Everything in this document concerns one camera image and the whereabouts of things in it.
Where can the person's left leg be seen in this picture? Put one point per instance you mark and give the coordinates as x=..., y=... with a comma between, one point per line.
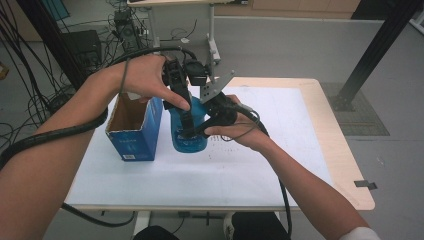
x=155, y=233

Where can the black metal post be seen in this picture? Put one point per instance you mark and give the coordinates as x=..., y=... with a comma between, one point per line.
x=383, y=36
x=53, y=36

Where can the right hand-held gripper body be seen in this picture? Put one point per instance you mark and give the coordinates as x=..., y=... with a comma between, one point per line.
x=220, y=110

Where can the black tape piece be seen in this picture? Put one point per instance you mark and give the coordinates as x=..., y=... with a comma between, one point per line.
x=365, y=184

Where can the blue bottle with white cap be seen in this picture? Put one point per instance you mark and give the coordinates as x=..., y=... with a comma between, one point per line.
x=190, y=146

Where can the grey floor mat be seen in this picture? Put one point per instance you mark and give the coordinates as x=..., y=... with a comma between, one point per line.
x=366, y=116

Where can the black computer tower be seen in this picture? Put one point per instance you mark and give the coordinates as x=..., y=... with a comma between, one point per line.
x=128, y=33

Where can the white desk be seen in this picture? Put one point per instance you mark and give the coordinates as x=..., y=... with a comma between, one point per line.
x=213, y=40

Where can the blue cardboard box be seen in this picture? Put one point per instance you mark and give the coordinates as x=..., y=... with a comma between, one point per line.
x=133, y=141

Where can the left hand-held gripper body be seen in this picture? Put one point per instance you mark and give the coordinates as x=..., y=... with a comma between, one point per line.
x=175, y=75

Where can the white shirt sleeve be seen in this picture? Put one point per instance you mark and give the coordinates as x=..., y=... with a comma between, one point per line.
x=360, y=234

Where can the teal panel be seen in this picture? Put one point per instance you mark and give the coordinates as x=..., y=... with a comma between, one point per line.
x=55, y=8

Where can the white table leg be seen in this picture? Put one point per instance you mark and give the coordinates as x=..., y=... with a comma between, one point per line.
x=142, y=221

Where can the person's leg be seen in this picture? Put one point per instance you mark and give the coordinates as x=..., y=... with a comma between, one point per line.
x=155, y=233
x=256, y=228

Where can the black table bracket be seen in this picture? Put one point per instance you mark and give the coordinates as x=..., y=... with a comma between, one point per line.
x=200, y=216

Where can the black box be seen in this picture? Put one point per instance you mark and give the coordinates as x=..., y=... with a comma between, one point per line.
x=81, y=48

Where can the white paper sheet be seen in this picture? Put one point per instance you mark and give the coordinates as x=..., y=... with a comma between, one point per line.
x=216, y=181

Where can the person's right leg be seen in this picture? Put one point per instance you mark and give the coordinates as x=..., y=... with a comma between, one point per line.
x=256, y=228

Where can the person's right hand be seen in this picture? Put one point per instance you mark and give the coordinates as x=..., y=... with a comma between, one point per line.
x=246, y=131

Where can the person's left hand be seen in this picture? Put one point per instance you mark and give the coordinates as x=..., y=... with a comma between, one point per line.
x=143, y=76

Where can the white shoe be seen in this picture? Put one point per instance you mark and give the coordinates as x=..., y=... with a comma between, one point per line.
x=228, y=228

